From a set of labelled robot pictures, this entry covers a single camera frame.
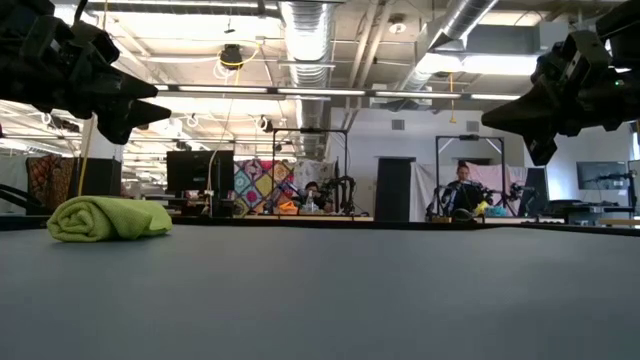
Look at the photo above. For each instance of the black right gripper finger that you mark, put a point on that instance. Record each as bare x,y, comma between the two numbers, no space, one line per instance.
542,145
535,112

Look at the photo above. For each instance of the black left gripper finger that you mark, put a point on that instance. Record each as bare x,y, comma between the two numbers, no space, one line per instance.
125,89
127,117

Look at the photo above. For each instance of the yellow-green microfibre towel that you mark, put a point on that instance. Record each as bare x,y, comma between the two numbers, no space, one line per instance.
110,220

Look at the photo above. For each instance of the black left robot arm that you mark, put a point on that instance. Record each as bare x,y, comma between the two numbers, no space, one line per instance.
20,10

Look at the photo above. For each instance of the black upright panel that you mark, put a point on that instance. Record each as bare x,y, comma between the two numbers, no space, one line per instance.
539,185

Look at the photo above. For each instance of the pink cloth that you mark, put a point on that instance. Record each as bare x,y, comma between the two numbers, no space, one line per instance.
495,175

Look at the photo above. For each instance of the black computer tower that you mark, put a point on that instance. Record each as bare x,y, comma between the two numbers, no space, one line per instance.
105,175

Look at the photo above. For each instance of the grey screen computer monitor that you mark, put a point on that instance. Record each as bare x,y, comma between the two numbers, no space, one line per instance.
600,175

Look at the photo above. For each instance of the dark desk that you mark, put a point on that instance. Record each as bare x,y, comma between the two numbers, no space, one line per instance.
580,210

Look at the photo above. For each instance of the black desk monitor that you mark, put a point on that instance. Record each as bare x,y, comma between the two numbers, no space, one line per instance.
200,170

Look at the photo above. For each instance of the person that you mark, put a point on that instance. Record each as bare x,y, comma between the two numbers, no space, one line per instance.
462,197
312,189

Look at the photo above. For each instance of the brown patterned cloth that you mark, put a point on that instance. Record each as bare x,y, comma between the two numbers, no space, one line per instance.
50,180

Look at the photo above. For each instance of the black ceiling device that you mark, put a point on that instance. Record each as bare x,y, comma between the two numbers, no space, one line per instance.
231,56

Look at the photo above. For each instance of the white sheet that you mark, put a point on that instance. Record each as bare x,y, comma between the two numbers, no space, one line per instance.
422,190

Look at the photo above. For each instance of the colourful patchwork quilt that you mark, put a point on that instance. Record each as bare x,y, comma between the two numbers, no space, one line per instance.
250,182

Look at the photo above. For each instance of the dark door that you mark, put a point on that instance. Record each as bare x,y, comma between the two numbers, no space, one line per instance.
395,190

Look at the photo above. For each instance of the orange yellow cloth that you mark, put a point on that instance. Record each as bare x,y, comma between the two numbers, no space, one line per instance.
289,207

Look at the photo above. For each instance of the long ceiling light bar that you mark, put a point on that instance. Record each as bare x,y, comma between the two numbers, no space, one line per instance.
320,92

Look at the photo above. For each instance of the white patterned cloth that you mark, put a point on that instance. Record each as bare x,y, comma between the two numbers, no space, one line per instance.
315,170

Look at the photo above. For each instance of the clear bottle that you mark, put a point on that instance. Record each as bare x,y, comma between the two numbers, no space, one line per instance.
310,204

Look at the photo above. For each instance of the black frame stand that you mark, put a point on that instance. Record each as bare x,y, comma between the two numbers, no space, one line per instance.
310,130
470,136

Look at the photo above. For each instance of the narrow silver ceiling duct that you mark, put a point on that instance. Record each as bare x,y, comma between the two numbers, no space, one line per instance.
465,15

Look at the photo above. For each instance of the wide ribbed silver duct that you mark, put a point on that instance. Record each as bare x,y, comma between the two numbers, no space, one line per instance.
305,40

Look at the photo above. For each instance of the black table frame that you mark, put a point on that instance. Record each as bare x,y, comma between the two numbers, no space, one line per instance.
300,222

